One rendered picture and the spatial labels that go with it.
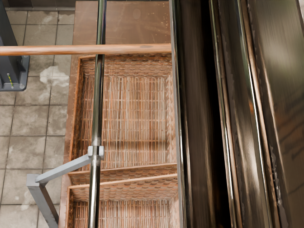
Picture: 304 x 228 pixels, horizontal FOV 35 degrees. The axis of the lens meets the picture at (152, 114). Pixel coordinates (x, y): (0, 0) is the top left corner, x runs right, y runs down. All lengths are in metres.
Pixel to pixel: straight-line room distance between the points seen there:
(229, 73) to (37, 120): 1.81
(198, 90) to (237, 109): 0.15
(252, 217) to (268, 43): 0.35
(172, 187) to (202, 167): 0.72
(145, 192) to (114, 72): 0.60
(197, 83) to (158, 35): 1.17
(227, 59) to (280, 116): 0.43
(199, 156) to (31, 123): 1.81
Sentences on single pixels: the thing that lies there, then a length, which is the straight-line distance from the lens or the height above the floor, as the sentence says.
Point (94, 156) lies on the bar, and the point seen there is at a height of 1.17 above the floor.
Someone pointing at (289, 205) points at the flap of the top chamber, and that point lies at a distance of 0.77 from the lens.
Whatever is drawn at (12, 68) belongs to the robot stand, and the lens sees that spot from 2.86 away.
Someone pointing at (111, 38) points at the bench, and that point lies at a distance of 2.39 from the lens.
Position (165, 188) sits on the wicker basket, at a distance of 1.87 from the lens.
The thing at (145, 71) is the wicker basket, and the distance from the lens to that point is 2.20.
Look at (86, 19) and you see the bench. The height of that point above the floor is 0.58.
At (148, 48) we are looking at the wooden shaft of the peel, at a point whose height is 1.21.
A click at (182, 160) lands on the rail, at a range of 1.11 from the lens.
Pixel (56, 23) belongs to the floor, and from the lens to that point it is 3.24.
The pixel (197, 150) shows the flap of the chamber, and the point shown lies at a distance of 1.15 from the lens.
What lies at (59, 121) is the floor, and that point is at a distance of 2.82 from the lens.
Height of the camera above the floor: 2.44
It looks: 60 degrees down
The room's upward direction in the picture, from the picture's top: 3 degrees clockwise
